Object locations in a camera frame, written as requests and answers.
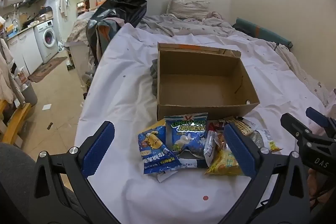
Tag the green rolled mat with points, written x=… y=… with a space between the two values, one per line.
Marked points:
x=262 y=32

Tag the yellow wooden frame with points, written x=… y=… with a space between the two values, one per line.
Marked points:
x=15 y=121

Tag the dark blue ghost snack packet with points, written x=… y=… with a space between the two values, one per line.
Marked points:
x=186 y=134

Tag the brown cardboard box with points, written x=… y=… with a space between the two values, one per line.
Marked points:
x=199 y=82

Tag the white washing machine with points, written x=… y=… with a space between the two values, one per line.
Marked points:
x=47 y=37

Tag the floral pillow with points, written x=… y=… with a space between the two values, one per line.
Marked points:
x=187 y=9

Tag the red white snack packet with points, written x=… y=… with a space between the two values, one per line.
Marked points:
x=263 y=140

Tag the white paper scrap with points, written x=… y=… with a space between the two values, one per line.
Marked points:
x=47 y=106

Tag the plain white snack packet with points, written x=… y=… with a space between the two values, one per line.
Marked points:
x=165 y=176

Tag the pale hanging garment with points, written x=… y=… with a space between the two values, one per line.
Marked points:
x=6 y=72

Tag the white hanging towel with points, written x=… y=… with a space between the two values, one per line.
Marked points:
x=64 y=3

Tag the person's right hand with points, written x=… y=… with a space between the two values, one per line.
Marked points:
x=316 y=183

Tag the pink crumpled cloth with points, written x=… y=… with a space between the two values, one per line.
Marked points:
x=215 y=15

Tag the yellow snack packet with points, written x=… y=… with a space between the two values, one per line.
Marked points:
x=223 y=167

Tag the patterned floor rug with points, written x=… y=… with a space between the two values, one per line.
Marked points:
x=47 y=68

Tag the small red brown packet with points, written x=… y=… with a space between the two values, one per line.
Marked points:
x=219 y=138

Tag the slim white snack packet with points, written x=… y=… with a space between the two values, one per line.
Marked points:
x=210 y=148

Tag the blue cartoon snack packet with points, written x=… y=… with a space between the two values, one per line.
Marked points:
x=155 y=153

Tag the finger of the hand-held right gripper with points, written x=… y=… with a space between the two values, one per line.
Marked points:
x=295 y=125
x=319 y=117

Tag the white base cabinet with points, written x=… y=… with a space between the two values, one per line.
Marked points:
x=26 y=51

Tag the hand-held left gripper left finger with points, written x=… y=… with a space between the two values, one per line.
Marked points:
x=98 y=150

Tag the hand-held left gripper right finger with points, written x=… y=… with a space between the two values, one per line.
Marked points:
x=240 y=150

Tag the beige floral quilt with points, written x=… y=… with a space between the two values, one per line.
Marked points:
x=78 y=26

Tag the teal orange bag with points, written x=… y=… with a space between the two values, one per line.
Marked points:
x=103 y=32

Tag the white blue small packet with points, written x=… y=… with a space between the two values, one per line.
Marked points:
x=189 y=162

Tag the tan bear snack packet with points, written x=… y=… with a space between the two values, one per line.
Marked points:
x=242 y=127

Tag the grey trash bin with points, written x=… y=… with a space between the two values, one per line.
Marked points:
x=30 y=94

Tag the grey cloth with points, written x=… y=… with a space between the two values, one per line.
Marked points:
x=154 y=74

